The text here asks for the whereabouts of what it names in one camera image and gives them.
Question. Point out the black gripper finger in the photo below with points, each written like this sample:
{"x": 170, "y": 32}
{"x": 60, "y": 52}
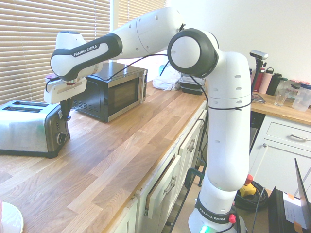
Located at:
{"x": 63, "y": 109}
{"x": 69, "y": 106}

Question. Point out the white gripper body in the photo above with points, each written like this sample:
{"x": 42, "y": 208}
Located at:
{"x": 65, "y": 89}

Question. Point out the stainless steel two-slot toaster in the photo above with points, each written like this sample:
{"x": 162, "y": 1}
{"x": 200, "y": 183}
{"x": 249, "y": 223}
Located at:
{"x": 26, "y": 129}

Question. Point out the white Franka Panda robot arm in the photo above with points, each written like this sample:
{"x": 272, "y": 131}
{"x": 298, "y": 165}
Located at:
{"x": 228, "y": 116}

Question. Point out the black microwave oven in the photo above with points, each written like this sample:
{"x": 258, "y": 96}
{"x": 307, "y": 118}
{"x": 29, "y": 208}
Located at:
{"x": 116, "y": 94}

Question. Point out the wide beige window blind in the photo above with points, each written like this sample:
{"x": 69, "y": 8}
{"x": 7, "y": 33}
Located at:
{"x": 29, "y": 48}

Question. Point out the crumpled white cloth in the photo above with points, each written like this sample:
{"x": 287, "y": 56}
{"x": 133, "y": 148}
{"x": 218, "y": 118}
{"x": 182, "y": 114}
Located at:
{"x": 166, "y": 82}

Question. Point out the narrow beige window blind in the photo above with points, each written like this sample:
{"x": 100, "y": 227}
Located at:
{"x": 136, "y": 12}

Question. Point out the white plate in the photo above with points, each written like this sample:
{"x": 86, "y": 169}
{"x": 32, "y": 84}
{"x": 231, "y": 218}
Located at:
{"x": 11, "y": 218}

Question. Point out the clear lidded food container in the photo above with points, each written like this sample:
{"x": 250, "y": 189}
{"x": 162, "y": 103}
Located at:
{"x": 188, "y": 79}

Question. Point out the black plastic food container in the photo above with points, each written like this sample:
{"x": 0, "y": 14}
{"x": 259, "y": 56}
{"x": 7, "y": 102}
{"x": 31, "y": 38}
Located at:
{"x": 192, "y": 89}

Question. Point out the white cabinet door ajar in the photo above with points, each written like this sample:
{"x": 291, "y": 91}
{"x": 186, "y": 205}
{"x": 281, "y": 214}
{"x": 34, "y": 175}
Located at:
{"x": 165, "y": 187}

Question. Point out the tall white cabinet door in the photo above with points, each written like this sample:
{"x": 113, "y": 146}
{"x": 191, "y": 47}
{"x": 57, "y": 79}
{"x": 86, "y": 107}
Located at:
{"x": 192, "y": 145}

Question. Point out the green metal clamp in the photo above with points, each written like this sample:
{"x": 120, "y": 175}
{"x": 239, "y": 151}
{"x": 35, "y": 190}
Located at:
{"x": 192, "y": 176}

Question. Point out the stainless steel dishwasher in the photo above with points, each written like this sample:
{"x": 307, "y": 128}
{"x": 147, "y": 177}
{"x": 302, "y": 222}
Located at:
{"x": 256, "y": 131}

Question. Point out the red water bottle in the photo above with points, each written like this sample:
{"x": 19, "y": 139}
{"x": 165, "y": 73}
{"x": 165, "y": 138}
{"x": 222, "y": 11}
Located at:
{"x": 259, "y": 80}

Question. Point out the yellow emergency stop button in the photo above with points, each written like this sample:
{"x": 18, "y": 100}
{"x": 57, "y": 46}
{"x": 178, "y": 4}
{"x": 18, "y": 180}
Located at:
{"x": 248, "y": 188}

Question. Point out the pink water bottle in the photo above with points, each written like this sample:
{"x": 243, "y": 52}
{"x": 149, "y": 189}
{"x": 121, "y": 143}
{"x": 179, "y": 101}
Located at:
{"x": 266, "y": 82}

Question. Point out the dark green water bottle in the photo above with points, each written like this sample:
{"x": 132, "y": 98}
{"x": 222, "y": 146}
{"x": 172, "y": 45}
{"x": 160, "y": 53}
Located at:
{"x": 274, "y": 83}

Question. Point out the clear drinking glass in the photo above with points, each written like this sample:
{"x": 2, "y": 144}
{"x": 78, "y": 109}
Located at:
{"x": 280, "y": 98}

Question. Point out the clear tall jar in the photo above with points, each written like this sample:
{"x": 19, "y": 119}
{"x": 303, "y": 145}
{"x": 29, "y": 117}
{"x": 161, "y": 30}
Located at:
{"x": 286, "y": 85}

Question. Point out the white cabinet door with knob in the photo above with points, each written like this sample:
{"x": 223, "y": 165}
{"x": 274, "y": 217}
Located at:
{"x": 279, "y": 167}

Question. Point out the black box case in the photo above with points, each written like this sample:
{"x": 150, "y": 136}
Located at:
{"x": 275, "y": 211}

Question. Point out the clear plastic pitcher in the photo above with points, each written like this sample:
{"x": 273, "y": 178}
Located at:
{"x": 301, "y": 98}

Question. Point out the white card with orange tape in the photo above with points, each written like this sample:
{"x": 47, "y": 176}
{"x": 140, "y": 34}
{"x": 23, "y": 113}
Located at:
{"x": 291, "y": 210}

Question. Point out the open grey laptop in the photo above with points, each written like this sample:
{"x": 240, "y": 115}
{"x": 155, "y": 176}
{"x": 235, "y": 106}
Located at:
{"x": 302, "y": 191}

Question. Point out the black metal stand frame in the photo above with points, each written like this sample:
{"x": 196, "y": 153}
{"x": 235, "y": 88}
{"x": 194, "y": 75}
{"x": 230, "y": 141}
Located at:
{"x": 181, "y": 206}

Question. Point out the dark frame eyeglasses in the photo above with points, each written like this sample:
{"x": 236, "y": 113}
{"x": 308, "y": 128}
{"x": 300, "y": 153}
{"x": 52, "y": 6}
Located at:
{"x": 258, "y": 98}

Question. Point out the grey camera on stand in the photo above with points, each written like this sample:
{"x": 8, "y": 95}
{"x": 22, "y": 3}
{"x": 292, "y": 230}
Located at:
{"x": 259, "y": 55}

